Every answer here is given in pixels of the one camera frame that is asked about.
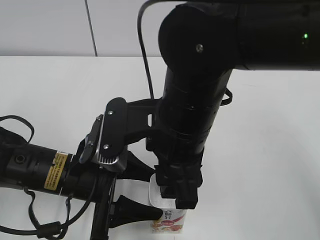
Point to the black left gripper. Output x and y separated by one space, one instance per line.
94 184

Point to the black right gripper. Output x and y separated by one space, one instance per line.
178 172

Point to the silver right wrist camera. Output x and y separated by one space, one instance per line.
124 123

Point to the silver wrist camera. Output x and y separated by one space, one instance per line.
124 123
91 140

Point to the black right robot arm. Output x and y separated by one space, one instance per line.
201 44

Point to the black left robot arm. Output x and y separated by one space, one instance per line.
32 168

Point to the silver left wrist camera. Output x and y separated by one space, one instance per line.
91 140

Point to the white yili changqing bottle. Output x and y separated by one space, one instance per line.
172 219

